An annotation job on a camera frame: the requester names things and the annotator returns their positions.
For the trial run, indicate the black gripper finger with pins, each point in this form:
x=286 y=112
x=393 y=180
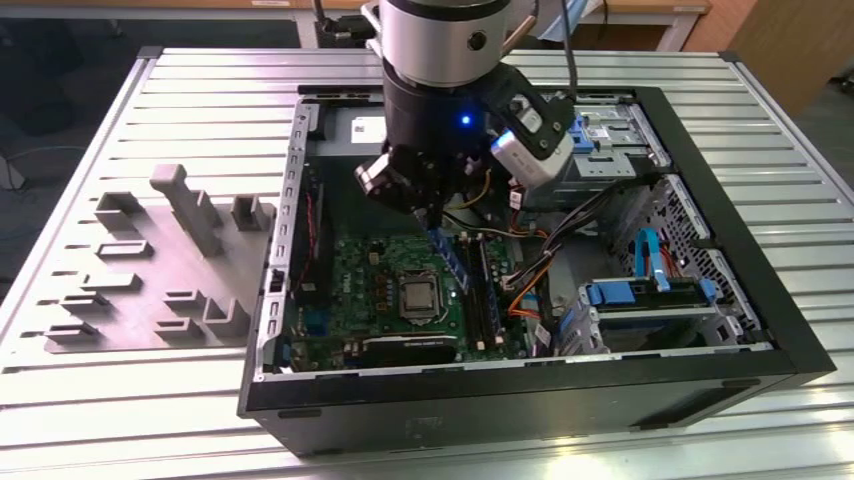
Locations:
x=394 y=185
x=463 y=180

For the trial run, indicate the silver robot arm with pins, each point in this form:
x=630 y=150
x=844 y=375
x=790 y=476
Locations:
x=434 y=40

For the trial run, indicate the RAM slot white latches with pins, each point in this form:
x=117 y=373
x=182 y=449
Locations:
x=475 y=310

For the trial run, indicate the grey power supply unit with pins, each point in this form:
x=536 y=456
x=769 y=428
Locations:
x=341 y=200

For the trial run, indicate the green motherboard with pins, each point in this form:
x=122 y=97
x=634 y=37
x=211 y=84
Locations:
x=361 y=260

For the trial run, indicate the blue drive bay latch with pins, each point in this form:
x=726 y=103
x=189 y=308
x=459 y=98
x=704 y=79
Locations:
x=582 y=140

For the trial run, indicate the silver CPU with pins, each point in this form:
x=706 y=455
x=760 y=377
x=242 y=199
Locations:
x=418 y=295

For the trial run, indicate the metal drive cage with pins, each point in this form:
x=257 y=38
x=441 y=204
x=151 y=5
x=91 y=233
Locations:
x=614 y=165

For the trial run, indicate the blue board connector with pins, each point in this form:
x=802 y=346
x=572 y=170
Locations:
x=315 y=322

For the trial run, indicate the hard disk in blue carrier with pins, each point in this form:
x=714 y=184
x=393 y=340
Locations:
x=621 y=294

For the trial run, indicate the blue plastic carrier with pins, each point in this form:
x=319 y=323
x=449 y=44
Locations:
x=569 y=325

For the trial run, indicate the black graphics card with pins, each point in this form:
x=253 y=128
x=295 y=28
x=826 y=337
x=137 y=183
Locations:
x=410 y=350

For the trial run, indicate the grey parts rack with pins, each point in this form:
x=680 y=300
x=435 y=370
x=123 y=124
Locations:
x=174 y=270

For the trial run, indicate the wooden workbench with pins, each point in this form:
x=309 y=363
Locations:
x=641 y=7

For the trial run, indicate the metal disk bay cage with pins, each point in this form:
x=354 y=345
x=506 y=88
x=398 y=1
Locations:
x=668 y=315

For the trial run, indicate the black PC case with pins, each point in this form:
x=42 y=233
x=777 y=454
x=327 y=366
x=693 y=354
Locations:
x=467 y=415

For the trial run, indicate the brown wooden cabinet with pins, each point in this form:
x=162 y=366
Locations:
x=781 y=45

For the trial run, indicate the silver camera black bracket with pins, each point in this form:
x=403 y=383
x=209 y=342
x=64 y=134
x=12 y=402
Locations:
x=534 y=160

